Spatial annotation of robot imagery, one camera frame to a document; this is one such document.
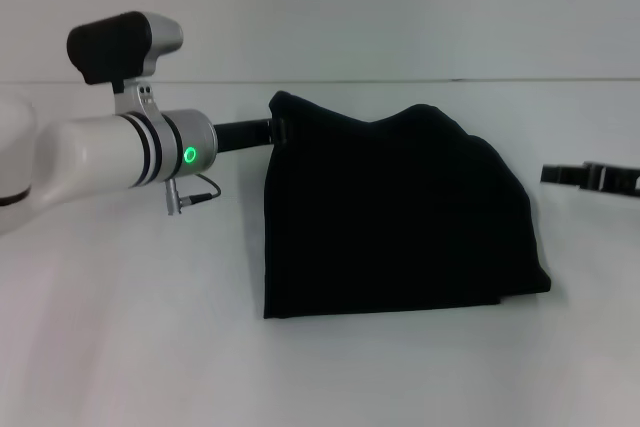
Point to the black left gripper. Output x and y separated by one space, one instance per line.
242 134

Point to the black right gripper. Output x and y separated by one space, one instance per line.
615 178

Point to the black shirt with pink print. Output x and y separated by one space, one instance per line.
380 217

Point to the silver vented wrist camera box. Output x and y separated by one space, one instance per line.
120 47

